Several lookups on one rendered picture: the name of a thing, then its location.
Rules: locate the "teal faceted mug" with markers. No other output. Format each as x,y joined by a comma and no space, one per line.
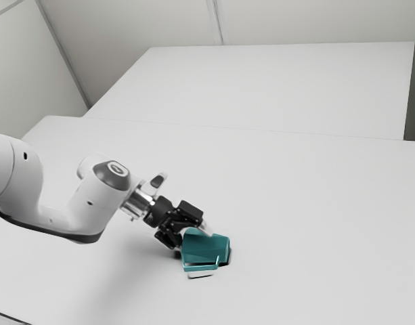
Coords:
204,250

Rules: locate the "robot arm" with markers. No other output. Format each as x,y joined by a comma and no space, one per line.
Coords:
61,199

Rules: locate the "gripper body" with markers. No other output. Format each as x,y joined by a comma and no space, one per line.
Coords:
164,210

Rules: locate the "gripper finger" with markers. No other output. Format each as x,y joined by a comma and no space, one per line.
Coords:
168,237
193,213

